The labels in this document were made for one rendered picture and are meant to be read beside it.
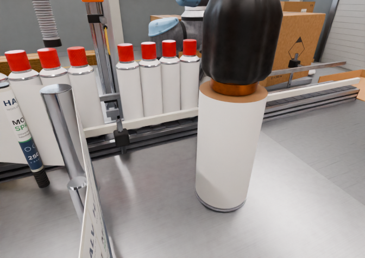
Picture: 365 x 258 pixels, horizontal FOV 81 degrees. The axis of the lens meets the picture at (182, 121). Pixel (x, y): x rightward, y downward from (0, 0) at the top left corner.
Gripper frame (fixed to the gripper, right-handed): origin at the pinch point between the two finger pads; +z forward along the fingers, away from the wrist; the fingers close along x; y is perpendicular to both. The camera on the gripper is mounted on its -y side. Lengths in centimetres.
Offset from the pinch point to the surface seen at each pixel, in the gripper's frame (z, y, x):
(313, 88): -17.8, 4.6, 36.0
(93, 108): 12.2, 3.0, -25.7
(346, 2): -230, -251, 361
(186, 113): 5.3, 4.6, -4.2
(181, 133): 10.8, 5.9, -3.3
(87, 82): 6.8, 3.0, -28.7
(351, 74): -37, -12, 81
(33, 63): 117, -377, -66
